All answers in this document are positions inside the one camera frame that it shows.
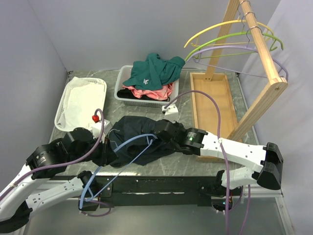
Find green hanger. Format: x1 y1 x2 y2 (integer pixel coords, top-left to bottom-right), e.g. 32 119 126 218
185 32 284 62

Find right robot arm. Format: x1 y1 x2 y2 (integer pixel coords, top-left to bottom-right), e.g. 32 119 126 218
154 119 284 195

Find white laundry basket with clothes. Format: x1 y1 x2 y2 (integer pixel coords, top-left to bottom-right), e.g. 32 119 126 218
114 66 179 107

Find teal garment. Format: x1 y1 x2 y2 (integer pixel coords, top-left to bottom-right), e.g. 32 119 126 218
123 53 185 91

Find white basket with cloth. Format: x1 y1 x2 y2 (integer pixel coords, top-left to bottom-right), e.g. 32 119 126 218
54 77 108 133

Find yellow hanger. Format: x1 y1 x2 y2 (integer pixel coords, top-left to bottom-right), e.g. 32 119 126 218
183 20 274 48

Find white cloth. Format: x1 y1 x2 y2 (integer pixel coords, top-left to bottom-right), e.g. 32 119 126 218
56 76 106 130

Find blue hanger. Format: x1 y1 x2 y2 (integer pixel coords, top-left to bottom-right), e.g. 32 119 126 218
78 134 157 209

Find wooden hanger rack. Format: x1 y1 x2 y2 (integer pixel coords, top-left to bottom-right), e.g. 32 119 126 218
190 0 289 163

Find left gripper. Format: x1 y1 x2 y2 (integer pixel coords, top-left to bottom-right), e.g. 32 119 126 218
68 133 120 166

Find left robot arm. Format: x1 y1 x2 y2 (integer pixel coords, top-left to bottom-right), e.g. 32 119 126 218
0 128 117 234

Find pink garment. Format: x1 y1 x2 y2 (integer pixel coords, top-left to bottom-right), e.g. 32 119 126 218
117 83 175 101

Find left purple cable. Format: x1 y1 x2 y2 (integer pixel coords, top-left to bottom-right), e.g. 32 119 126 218
0 108 112 218

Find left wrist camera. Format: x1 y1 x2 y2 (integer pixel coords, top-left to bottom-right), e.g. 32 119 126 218
91 115 112 138

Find purple hanger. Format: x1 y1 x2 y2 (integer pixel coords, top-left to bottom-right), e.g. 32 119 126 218
192 46 289 83

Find dark navy shorts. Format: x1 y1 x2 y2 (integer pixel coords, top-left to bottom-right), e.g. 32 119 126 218
108 116 173 168

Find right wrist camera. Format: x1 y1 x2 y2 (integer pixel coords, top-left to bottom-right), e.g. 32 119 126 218
161 104 179 123

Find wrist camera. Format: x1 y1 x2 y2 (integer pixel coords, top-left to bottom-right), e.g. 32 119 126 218
91 115 112 138
161 104 179 123

